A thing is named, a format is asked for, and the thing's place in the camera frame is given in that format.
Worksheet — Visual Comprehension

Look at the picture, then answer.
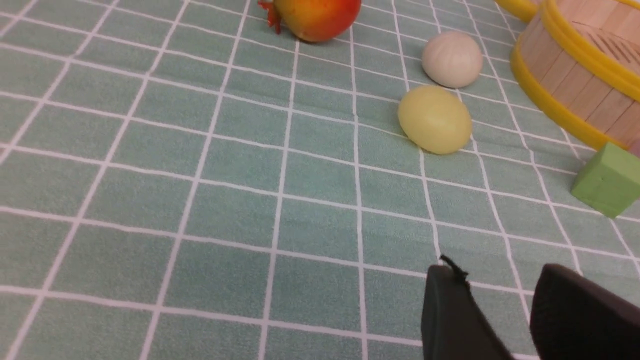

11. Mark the red yellow toy pomegranate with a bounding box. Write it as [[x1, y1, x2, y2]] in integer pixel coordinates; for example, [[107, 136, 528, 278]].
[[257, 0, 362, 43]]

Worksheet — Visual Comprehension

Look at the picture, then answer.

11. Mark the green checked tablecloth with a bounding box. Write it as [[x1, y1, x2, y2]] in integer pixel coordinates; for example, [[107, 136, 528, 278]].
[[0, 0, 639, 360]]

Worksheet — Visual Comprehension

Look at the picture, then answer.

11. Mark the green foam cube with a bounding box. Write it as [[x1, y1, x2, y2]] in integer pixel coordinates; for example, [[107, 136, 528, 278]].
[[570, 142, 640, 219]]

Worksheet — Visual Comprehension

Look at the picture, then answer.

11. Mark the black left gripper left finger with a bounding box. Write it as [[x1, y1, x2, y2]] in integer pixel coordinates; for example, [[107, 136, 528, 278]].
[[421, 254, 514, 360]]

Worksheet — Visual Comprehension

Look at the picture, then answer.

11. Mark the white bun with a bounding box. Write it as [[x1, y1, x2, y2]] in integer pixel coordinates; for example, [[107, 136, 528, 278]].
[[422, 30, 483, 89]]

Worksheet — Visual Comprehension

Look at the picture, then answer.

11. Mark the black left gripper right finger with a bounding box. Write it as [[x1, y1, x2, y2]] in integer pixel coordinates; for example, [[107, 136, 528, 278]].
[[529, 263, 640, 360]]

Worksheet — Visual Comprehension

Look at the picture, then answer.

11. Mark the bamboo steamer tray yellow rim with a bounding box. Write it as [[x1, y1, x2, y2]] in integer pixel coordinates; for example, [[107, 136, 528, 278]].
[[498, 0, 640, 150]]

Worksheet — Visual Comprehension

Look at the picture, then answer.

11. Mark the yellow bun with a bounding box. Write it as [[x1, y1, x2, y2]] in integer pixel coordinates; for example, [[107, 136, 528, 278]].
[[397, 85, 473, 155]]

